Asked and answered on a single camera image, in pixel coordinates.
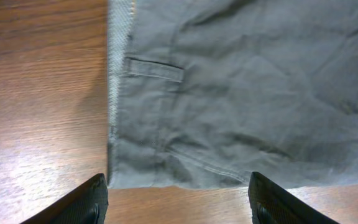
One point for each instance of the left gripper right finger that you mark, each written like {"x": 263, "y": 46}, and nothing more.
{"x": 271, "y": 204}

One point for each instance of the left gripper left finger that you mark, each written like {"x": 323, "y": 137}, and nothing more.
{"x": 86, "y": 204}

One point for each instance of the grey shorts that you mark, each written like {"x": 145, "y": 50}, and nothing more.
{"x": 204, "y": 93}

